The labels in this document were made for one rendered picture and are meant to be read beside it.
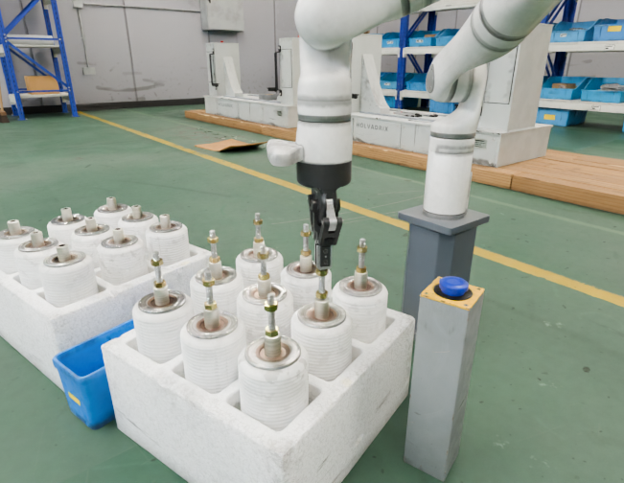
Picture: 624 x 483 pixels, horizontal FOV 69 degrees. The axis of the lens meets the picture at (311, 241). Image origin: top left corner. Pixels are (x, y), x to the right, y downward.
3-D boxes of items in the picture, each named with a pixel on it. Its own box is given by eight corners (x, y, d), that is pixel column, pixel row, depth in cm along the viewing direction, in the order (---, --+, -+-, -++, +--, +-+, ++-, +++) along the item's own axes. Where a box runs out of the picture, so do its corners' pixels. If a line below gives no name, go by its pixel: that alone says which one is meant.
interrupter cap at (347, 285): (330, 289, 78) (330, 286, 78) (355, 274, 84) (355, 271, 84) (366, 303, 74) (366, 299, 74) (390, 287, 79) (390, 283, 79)
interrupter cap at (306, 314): (356, 321, 69) (356, 316, 69) (314, 335, 65) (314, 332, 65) (328, 300, 75) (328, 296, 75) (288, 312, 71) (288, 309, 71)
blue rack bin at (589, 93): (596, 98, 472) (601, 77, 464) (638, 101, 445) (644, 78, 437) (576, 101, 442) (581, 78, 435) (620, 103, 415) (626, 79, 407)
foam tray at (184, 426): (261, 331, 111) (258, 264, 104) (408, 395, 90) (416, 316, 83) (117, 428, 81) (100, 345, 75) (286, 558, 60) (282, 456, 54)
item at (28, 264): (67, 304, 109) (52, 234, 103) (87, 316, 104) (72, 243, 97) (25, 320, 102) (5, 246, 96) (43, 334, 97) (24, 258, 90)
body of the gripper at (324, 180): (359, 158, 57) (357, 228, 61) (343, 147, 65) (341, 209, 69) (301, 161, 56) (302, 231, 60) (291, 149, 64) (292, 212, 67)
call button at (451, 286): (444, 285, 67) (445, 272, 66) (471, 292, 64) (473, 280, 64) (433, 295, 64) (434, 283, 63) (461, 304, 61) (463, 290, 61)
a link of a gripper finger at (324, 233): (322, 216, 58) (315, 236, 63) (324, 228, 57) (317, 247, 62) (342, 215, 58) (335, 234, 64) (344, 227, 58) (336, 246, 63)
